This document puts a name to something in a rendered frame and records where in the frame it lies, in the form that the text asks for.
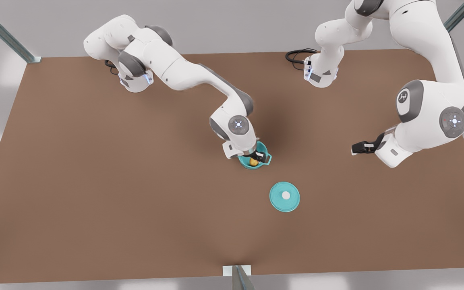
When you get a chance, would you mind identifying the teal pot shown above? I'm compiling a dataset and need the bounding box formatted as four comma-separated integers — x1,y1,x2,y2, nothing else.
238,140,273,170

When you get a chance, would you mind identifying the teal pot lid white knob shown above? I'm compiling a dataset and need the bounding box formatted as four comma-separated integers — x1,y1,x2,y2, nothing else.
269,182,300,213

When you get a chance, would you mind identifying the silver frame post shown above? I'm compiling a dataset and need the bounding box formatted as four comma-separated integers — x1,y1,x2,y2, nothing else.
443,0,464,33
0,0,42,64
222,265,256,290

